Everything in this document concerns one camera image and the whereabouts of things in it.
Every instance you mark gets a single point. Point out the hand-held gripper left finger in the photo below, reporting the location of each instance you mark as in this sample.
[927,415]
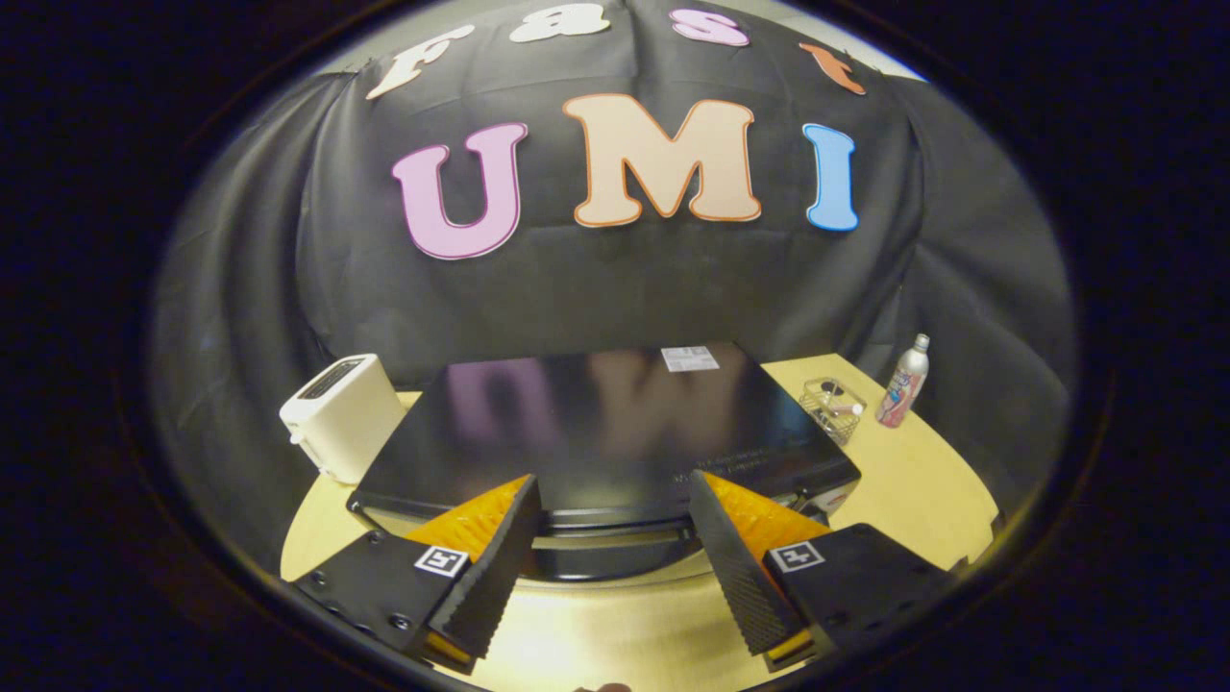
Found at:
[490,577]

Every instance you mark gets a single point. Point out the black backdrop cloth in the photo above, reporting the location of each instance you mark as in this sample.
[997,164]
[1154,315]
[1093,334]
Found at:
[615,279]

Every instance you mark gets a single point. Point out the silver spray bottle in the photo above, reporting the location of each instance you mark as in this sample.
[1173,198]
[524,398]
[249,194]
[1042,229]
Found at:
[903,384]

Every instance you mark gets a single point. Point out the black toaster oven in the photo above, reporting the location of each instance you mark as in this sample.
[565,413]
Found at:
[615,432]

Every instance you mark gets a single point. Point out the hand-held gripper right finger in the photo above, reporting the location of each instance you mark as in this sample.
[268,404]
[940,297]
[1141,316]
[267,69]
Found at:
[740,577]

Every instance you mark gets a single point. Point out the white pop-up toaster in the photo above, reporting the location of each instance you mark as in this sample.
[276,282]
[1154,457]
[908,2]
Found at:
[341,418]

